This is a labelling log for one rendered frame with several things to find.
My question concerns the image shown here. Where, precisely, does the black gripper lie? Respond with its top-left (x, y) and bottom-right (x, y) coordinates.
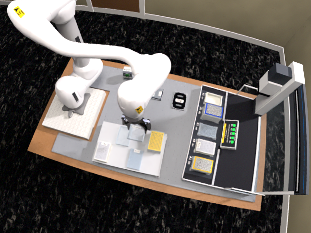
top-left (121, 114), bottom-right (151, 134)

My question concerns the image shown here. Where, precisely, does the black flat nest plate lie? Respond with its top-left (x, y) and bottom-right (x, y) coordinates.
top-left (171, 91), bottom-right (187, 111)

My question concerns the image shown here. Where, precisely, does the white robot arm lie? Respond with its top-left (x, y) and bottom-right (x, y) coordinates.
top-left (7, 0), bottom-right (171, 122)

